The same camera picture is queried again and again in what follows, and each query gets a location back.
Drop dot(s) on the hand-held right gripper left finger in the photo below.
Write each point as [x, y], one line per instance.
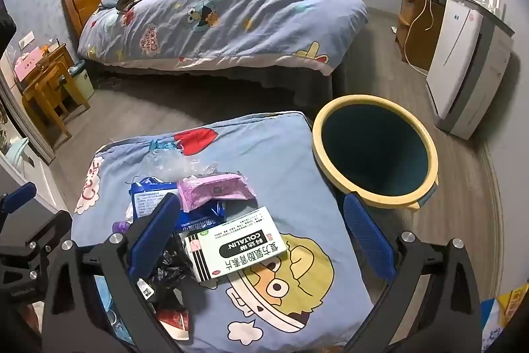
[153, 231]

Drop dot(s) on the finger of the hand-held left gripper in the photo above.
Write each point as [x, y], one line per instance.
[18, 196]

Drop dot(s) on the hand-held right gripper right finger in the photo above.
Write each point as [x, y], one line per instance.
[368, 237]

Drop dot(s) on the purple small bottle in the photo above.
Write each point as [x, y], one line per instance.
[122, 227]

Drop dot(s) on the blue wet wipes packet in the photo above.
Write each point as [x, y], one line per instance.
[144, 200]

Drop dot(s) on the black plastic bag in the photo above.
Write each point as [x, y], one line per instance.
[173, 266]

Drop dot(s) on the clear plastic wrap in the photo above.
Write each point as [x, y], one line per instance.
[173, 162]

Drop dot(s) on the pink plastic wrapper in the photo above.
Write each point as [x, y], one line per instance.
[215, 189]

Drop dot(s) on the yellow rimmed teal trash bin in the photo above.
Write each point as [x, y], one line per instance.
[372, 154]

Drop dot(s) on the white medicine box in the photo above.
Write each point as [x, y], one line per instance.
[239, 245]

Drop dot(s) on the pale teal plastic item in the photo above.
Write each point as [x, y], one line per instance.
[18, 152]

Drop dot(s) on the blue cartoon printed cushion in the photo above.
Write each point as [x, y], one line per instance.
[297, 179]

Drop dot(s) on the wooden chair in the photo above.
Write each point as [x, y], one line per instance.
[53, 88]

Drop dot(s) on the pale green small bin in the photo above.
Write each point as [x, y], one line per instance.
[82, 82]

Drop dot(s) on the wooden desk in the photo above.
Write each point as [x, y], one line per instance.
[62, 53]

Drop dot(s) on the colourful printed box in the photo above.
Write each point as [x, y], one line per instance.
[510, 303]

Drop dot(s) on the white air purifier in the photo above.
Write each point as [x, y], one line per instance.
[463, 55]

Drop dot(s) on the wooden cabinet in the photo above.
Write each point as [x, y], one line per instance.
[409, 18]

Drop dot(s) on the bed with cartoon duvet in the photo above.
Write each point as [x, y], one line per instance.
[239, 18]

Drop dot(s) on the white wall socket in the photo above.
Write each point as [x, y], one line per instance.
[26, 39]

